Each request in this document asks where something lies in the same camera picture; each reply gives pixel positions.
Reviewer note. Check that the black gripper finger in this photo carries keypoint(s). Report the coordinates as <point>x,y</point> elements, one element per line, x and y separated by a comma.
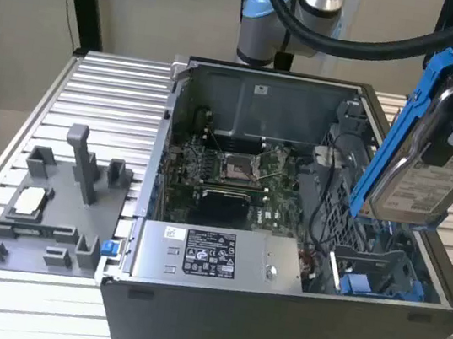
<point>443,146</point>

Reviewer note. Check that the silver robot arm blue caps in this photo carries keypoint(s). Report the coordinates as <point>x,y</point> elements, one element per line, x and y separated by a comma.
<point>263,34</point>

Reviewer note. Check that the grey metal disk bay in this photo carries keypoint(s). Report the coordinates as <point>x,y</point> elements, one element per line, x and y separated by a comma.
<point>391,262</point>

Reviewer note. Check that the green motherboard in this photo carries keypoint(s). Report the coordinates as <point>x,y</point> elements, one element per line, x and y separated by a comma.
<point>282,225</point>

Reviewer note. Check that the white sticker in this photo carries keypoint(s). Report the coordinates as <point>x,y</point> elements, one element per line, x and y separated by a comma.
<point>261,89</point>

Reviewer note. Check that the CPU socket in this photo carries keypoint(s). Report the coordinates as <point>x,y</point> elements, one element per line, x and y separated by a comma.
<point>235,166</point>

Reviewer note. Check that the black graphics card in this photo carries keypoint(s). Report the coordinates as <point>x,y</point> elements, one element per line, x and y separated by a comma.
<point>220,209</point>

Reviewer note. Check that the dark grey PC case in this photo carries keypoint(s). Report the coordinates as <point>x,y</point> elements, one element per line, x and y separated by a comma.
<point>228,327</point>

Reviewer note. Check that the silver power supply unit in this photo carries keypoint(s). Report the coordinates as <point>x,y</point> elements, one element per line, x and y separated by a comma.
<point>146,251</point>

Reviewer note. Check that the blue case latch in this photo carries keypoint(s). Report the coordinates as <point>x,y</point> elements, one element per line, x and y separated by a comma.
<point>108,247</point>

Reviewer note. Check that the grey parts rack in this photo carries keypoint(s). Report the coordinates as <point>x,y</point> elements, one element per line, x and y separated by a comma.
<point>59,204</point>

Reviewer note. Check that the silver CPU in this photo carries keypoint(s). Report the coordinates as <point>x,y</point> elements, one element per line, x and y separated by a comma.
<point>29,202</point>

